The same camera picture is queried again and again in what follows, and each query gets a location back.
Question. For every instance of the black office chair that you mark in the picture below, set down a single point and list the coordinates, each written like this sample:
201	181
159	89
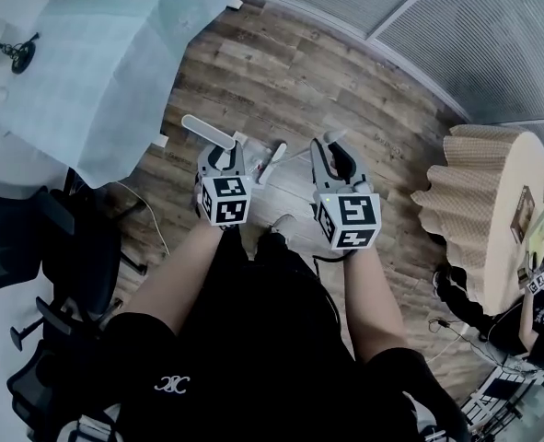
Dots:
69	247
46	385

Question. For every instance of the light green floral tablecloth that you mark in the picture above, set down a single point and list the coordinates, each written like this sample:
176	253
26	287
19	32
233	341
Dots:
115	62

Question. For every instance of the person's black clothing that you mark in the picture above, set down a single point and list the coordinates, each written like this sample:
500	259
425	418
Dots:
262	339

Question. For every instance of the red white trash piece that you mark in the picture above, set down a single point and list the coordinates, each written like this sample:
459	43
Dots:
258	166

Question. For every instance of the brown book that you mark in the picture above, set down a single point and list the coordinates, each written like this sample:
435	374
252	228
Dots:
524	212

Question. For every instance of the beige corrugated tablecloth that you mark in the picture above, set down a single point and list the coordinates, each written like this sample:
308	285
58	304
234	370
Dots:
474	201

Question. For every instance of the person's right forearm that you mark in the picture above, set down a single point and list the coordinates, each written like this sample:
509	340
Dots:
368	302

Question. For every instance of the white wall socket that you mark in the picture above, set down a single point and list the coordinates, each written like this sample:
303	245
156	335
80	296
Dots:
161	141

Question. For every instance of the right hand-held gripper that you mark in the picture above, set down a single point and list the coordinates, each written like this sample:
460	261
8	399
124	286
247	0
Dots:
350	219

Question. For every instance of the person's right beige shoe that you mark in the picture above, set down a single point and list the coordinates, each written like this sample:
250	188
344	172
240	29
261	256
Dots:
283	224

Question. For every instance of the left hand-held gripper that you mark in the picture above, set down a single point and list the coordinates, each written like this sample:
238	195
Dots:
225	198

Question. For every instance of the wooden floor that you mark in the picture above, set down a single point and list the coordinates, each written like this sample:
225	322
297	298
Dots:
299	76

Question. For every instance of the person's left forearm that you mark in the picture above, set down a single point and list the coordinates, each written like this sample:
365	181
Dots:
175	283

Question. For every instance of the small white floor object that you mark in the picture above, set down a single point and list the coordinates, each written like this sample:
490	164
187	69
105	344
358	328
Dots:
235	3

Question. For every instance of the black metal ornament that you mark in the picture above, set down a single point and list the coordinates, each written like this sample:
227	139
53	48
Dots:
22	55

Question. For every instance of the white metal rack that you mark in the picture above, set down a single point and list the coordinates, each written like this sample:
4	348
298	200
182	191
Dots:
497	398

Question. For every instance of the yellow green paper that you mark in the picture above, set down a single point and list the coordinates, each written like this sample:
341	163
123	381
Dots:
539	230

